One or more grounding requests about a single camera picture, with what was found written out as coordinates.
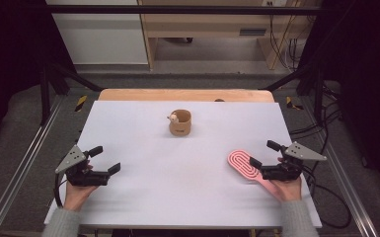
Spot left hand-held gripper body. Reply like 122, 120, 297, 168
54, 144, 111, 188

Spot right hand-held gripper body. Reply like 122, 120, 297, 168
261, 141, 328, 182

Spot pink hairbrush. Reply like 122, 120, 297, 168
227, 149, 285, 198

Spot tan bag-shaped cup with figure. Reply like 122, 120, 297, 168
167, 109, 192, 136

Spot person's right hand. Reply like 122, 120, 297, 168
269, 177, 303, 202

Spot person's left hand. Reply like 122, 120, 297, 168
63, 181, 100, 212

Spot white board sheet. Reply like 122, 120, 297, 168
43, 100, 323, 230

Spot wooden table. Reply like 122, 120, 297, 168
98, 88, 275, 103

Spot black curtain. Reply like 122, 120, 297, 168
0, 0, 77, 156
297, 0, 380, 192

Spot white cabinet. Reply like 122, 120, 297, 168
44, 0, 149, 65

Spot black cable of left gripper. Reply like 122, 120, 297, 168
53, 172, 69, 209

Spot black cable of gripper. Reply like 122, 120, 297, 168
301, 164, 353, 230
53, 172, 69, 209

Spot black floor cables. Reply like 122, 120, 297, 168
289, 80, 343, 156

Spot aluminium floor rail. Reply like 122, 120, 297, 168
299, 98, 380, 237
0, 95, 65, 237

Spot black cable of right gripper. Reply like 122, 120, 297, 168
301, 164, 353, 230

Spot black frame strut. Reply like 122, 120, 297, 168
262, 60, 328, 124
39, 61, 104, 126

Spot bundle of hanging black cables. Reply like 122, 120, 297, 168
267, 1, 312, 72

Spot black horizontal frame bar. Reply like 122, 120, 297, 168
41, 4, 324, 16

